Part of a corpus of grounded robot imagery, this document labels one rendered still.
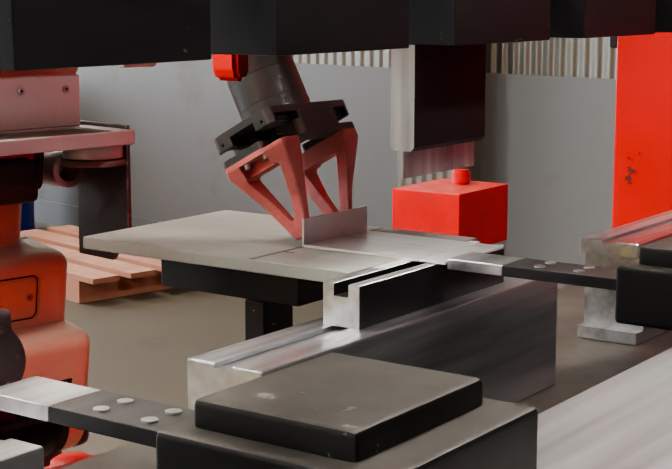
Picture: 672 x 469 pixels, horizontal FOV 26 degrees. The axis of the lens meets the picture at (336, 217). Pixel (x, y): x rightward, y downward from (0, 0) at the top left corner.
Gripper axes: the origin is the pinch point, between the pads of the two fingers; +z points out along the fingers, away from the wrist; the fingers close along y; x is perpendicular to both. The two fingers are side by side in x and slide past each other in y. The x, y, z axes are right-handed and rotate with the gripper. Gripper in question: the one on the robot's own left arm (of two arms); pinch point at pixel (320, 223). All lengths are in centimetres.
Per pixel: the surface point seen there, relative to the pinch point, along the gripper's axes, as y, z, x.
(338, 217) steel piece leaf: 0.7, 0.1, -1.3
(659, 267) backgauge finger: -6.2, 14.0, -28.6
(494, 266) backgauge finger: -3.3, 9.2, -15.5
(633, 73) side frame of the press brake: 83, -14, 8
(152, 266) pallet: 325, -78, 339
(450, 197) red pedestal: 151, -21, 85
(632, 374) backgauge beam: -18.0, 19.2, -30.3
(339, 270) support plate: -9.8, 5.5, -7.5
